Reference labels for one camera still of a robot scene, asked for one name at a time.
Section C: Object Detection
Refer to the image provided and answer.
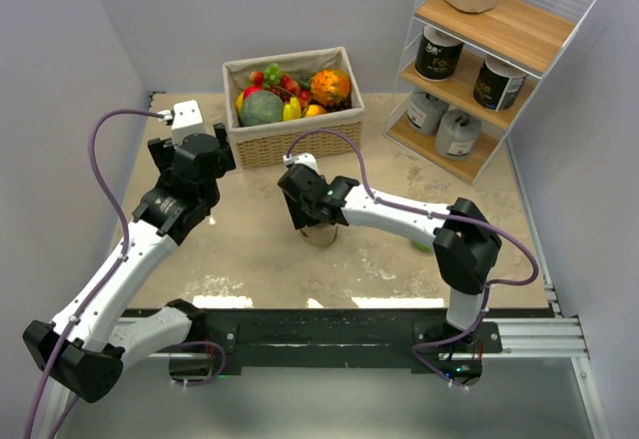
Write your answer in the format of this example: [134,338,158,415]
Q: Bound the red apple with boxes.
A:
[243,86,264,100]

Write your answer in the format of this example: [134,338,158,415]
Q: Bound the orange pumpkin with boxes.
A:
[311,69,351,108]

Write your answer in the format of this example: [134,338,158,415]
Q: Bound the yellow bananas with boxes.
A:
[283,96,303,122]

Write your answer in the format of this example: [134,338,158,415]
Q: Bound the green melon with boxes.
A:
[240,91,284,127]

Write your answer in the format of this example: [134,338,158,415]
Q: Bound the green grapes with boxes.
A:
[264,63,284,87]

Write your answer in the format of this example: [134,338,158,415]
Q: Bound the white wire wooden shelf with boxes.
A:
[383,0,601,187]

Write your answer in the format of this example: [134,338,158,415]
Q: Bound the strawberries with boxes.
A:
[249,71,313,109]

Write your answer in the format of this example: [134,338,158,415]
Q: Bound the wicker basket with liner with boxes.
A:
[223,46,364,169]

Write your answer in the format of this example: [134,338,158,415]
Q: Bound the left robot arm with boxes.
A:
[23,123,236,403]

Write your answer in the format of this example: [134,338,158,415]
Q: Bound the green lime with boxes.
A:
[411,241,432,253]

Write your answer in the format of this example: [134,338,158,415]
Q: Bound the orange fruit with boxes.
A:
[303,104,327,118]

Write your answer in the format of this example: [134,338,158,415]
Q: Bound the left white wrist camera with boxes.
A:
[159,100,206,147]

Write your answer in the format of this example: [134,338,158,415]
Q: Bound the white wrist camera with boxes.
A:
[283,153,319,173]
[159,100,206,147]

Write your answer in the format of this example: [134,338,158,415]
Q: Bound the yellow lemon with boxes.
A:
[235,92,245,116]

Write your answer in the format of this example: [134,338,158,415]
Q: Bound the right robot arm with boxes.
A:
[278,164,502,352]

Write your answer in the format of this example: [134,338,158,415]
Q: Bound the black base frame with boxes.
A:
[164,309,502,386]

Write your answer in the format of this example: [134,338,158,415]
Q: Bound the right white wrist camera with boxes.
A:
[283,153,319,173]

